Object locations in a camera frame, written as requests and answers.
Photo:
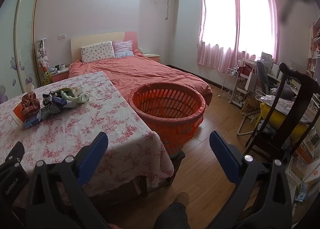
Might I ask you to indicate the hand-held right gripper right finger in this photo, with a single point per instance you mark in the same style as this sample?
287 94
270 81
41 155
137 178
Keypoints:
222 154

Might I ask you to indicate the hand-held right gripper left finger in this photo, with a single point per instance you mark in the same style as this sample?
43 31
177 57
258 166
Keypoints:
96 151

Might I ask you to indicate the light green sock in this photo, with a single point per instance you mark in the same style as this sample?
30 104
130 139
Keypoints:
80 99

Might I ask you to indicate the orange plastic basket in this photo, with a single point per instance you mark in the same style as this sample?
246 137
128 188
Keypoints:
175 124

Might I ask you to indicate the grey sock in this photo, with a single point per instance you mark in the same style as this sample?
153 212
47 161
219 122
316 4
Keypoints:
50 112

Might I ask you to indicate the blue tissue packet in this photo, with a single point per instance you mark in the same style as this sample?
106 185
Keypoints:
31 122

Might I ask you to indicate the red paper cup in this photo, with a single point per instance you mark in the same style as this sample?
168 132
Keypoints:
18 115

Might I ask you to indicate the dark patterned sock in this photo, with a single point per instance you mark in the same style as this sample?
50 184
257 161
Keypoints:
50 99

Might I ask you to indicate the floral tablecloth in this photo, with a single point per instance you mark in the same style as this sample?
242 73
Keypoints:
75 119

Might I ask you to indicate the dark wooden stool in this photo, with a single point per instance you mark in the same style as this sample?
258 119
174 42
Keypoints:
178 159

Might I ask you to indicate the brown paper bag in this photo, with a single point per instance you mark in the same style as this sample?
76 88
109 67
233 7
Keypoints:
250 106

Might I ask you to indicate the person's brown shoe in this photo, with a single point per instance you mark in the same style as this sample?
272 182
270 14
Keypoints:
181 199

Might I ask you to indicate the yellow cushion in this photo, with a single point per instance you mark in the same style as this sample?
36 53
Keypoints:
272 116

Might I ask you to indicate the white storage trolley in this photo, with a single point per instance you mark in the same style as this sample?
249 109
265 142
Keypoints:
243 88

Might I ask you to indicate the white paper bag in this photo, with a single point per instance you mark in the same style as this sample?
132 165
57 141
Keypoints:
251 81

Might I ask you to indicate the newspaper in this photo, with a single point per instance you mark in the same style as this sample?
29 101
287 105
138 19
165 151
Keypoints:
285 106

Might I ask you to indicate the person's leg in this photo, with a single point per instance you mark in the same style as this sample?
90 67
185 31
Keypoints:
172 216

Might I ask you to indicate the pink nightstand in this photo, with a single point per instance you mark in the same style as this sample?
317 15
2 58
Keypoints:
60 76

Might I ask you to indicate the grey office chair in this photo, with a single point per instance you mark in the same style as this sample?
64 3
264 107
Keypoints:
262 73

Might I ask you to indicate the orange and white box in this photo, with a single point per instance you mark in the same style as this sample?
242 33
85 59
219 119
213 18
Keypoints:
311 176

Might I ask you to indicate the bed with salmon duvet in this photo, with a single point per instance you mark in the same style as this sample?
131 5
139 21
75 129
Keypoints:
150 71

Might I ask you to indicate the pink curtain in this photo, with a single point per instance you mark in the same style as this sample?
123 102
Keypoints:
271 18
205 56

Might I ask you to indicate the floral print pillow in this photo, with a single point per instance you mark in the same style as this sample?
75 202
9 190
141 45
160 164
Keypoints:
97 51

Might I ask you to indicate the pink striped pillow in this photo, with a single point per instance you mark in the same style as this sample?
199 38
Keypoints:
122 48

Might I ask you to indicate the dark wooden chair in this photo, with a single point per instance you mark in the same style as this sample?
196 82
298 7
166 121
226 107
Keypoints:
297 76

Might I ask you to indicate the hanging plush toys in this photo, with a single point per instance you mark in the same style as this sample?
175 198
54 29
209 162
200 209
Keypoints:
42 56

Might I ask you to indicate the cream nightstand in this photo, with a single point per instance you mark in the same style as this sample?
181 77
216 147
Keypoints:
152 56

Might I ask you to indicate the cream and pink headboard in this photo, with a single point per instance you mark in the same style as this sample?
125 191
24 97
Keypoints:
100 37

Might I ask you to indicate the sliding door wardrobe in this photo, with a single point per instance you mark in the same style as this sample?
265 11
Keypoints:
22 43

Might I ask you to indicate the white bookshelf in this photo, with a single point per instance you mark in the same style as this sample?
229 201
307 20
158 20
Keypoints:
315 43

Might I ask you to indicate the wall switch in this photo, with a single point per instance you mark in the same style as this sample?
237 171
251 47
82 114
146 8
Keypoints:
62 36

